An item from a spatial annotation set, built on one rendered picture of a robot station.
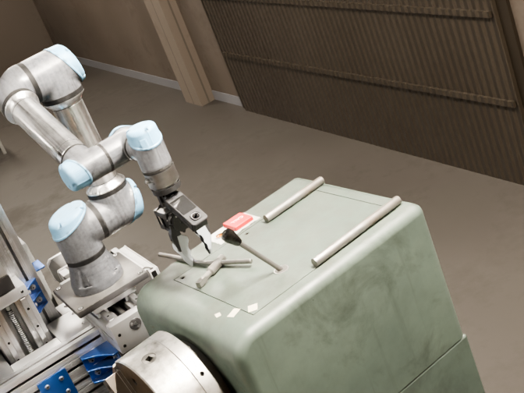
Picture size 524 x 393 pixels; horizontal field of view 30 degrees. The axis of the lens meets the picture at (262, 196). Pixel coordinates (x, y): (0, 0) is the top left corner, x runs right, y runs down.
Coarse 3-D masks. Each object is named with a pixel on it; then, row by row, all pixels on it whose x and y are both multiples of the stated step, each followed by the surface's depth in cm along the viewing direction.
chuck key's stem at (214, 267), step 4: (220, 256) 237; (224, 256) 237; (216, 260) 235; (220, 260) 235; (212, 264) 234; (216, 264) 234; (220, 264) 235; (208, 268) 233; (212, 268) 233; (216, 268) 234; (208, 272) 232; (212, 272) 233; (204, 276) 231; (208, 276) 232; (200, 280) 230; (204, 280) 231; (196, 284) 230; (200, 284) 229
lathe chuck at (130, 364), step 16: (128, 352) 222; (144, 352) 217; (160, 352) 215; (112, 368) 226; (128, 368) 215; (144, 368) 213; (160, 368) 212; (176, 368) 212; (144, 384) 211; (160, 384) 210; (176, 384) 210; (192, 384) 211
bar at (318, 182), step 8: (320, 176) 256; (312, 184) 255; (320, 184) 256; (296, 192) 253; (304, 192) 253; (288, 200) 251; (296, 200) 252; (280, 208) 249; (264, 216) 248; (272, 216) 248
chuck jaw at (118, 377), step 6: (120, 372) 221; (108, 378) 220; (114, 378) 220; (120, 378) 221; (108, 384) 219; (114, 384) 220; (120, 384) 220; (126, 384) 221; (108, 390) 222; (114, 390) 219; (120, 390) 220; (126, 390) 220; (132, 390) 220
